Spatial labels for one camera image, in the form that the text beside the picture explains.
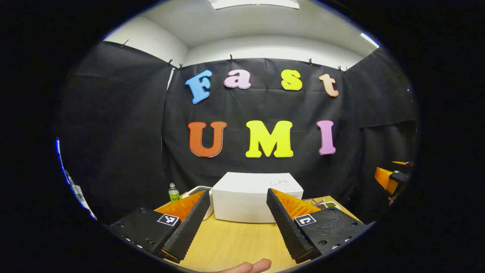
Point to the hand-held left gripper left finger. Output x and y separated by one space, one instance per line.
191 227

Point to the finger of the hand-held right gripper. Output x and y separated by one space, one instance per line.
384 178

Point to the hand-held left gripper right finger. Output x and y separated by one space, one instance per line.
286 227

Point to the white microwave oven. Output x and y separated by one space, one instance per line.
242 197

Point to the green label plastic bottle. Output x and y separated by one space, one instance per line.
174 195

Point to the white countertop appliance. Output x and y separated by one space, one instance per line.
199 190

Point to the sectioned white dish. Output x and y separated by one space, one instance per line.
330 205

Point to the long ceiling light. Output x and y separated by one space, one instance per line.
254 3

